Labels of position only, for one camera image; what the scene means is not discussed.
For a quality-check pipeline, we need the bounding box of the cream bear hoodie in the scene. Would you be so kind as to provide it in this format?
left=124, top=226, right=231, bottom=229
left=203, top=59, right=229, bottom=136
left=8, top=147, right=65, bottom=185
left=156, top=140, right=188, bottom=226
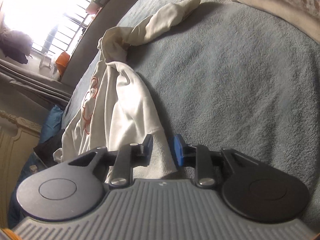
left=53, top=0, right=201, bottom=179

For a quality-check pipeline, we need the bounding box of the blue pillow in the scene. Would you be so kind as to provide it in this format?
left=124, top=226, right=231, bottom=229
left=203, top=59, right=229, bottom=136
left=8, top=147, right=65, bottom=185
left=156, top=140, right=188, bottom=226
left=39, top=105, right=63, bottom=144

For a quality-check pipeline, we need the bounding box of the black folded garment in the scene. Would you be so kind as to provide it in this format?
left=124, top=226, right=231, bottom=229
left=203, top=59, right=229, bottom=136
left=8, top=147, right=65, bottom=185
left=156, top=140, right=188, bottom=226
left=34, top=129, right=65, bottom=167

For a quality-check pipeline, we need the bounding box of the grey fleece bed blanket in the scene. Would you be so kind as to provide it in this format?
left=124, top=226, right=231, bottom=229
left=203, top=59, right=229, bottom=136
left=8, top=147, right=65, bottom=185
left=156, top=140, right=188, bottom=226
left=61, top=0, right=320, bottom=230

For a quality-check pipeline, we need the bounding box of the cream carved headboard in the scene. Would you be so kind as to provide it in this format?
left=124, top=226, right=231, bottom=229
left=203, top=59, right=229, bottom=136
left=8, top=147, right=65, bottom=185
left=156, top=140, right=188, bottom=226
left=1, top=110, right=41, bottom=228

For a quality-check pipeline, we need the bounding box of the orange bag on sill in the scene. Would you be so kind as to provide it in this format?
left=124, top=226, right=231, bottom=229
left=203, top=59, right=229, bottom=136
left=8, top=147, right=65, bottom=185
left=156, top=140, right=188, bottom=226
left=55, top=51, right=70, bottom=76

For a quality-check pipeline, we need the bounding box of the grey curtain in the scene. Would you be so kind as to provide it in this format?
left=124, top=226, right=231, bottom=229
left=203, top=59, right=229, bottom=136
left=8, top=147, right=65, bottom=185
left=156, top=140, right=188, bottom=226
left=1, top=60, right=73, bottom=109

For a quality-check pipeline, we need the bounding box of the pink flower pot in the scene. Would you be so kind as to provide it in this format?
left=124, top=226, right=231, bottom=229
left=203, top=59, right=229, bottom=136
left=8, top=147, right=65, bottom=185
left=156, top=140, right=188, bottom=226
left=86, top=0, right=101, bottom=15

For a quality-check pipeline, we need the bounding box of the beige folded garment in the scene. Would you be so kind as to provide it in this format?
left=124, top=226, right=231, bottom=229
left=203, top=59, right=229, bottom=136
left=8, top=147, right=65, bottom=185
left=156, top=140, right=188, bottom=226
left=230, top=0, right=319, bottom=43

